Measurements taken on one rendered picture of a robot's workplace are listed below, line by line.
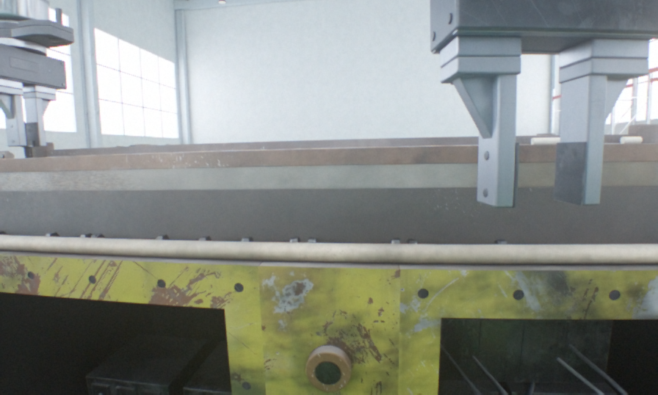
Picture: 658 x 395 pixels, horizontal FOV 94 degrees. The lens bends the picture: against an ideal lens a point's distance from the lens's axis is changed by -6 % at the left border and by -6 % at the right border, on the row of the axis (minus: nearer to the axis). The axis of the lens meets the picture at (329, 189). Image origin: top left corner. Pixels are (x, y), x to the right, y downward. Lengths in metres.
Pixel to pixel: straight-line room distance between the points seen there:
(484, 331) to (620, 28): 0.62
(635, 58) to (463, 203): 0.24
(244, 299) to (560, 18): 0.38
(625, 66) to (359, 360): 0.36
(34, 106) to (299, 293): 0.54
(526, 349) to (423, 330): 0.44
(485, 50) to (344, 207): 0.28
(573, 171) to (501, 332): 0.56
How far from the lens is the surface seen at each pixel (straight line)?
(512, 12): 0.22
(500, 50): 0.22
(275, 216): 0.45
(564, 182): 0.26
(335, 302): 0.39
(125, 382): 0.91
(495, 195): 0.22
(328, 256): 0.38
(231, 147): 0.55
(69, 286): 0.55
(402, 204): 0.43
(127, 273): 0.48
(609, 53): 0.26
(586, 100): 0.25
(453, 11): 0.21
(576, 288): 0.44
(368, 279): 0.37
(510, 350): 0.81
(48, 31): 0.67
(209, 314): 1.19
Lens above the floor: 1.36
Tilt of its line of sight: 7 degrees down
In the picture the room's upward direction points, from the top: 1 degrees counter-clockwise
